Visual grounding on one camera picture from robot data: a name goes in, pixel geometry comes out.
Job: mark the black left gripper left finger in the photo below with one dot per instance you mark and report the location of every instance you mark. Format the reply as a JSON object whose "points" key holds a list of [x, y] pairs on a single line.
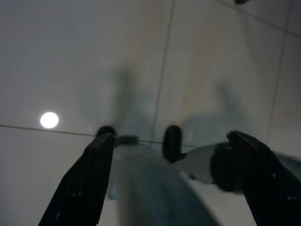
{"points": [[80, 188]]}

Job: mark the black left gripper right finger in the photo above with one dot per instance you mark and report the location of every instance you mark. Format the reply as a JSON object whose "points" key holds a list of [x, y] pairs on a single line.
{"points": [[265, 183]]}

